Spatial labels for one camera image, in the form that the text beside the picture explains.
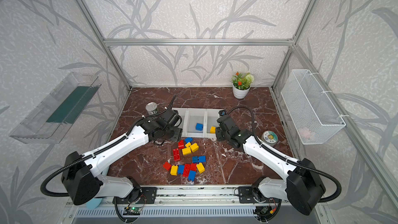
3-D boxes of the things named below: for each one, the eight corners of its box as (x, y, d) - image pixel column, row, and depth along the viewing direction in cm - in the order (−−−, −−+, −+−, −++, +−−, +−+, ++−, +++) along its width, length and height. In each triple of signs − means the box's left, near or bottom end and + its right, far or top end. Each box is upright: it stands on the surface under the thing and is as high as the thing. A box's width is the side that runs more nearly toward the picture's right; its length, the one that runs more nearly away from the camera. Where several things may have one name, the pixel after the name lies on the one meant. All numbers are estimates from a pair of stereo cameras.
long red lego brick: (174, 162, 86) (173, 160, 85) (173, 150, 90) (172, 149, 89) (180, 160, 87) (179, 159, 85) (179, 149, 91) (178, 147, 89)
